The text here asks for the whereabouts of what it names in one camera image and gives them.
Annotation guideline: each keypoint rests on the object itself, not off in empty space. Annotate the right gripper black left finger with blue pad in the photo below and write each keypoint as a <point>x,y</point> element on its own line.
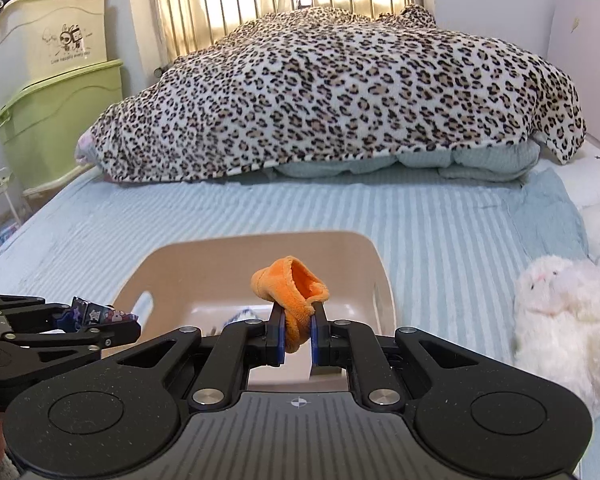
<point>196,373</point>

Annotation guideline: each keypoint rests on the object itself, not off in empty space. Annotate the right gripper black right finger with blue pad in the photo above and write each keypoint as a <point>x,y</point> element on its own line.
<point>384,373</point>

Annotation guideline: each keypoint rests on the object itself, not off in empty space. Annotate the dark patterned small pouch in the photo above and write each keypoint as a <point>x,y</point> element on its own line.
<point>83,313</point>

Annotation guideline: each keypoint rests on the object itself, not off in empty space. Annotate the orange fabric pouch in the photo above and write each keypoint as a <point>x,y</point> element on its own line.
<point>289,283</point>

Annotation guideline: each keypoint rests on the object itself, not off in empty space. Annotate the beige plastic storage basket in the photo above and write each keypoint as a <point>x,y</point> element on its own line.
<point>206,283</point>

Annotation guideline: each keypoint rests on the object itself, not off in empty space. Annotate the white plush toy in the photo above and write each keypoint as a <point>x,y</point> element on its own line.
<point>557,325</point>

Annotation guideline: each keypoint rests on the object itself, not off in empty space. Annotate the green plastic storage bin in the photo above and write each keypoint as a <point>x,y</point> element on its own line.
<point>40,125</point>

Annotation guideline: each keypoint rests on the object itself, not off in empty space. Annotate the light green quilt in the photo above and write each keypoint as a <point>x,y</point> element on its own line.
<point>497,164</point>

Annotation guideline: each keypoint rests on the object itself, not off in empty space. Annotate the leopard print blanket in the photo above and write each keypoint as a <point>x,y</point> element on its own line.
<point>327,85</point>

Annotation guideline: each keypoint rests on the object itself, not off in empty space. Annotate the white pillow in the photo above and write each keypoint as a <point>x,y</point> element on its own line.
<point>581,179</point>

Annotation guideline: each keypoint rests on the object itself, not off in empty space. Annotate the cream plastic storage bin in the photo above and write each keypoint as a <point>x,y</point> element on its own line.
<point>40,39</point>

